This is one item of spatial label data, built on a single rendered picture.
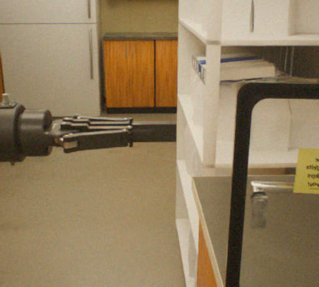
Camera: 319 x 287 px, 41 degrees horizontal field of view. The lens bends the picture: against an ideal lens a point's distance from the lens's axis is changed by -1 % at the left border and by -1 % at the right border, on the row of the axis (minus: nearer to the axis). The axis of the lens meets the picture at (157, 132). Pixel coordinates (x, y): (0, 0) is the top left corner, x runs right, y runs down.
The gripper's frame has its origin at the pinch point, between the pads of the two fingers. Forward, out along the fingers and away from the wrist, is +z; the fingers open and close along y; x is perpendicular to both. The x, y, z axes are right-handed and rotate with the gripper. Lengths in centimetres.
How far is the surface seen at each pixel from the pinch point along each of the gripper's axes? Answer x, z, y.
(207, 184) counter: 36, 19, 57
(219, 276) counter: 36.5, 14.4, 12.2
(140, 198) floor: 128, -2, 234
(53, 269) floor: 129, -52, 147
